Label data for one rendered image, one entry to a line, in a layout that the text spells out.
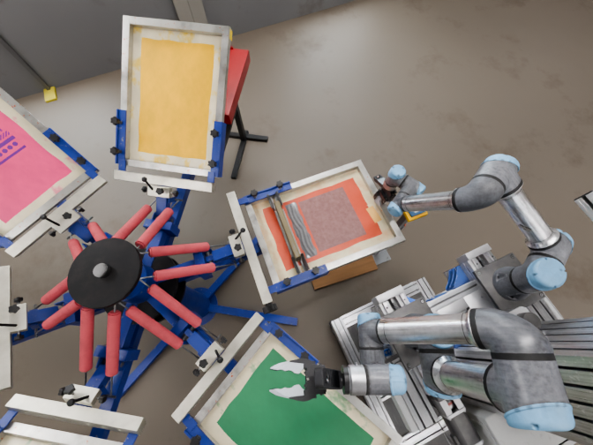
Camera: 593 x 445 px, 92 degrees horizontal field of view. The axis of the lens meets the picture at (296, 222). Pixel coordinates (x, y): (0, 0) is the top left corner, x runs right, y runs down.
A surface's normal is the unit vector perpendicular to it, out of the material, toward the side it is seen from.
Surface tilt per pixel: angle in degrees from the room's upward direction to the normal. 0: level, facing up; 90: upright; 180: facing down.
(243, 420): 0
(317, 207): 1
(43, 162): 32
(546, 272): 7
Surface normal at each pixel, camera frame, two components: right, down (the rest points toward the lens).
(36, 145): 0.41, -0.02
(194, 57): -0.08, 0.16
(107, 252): 0.00, -0.38
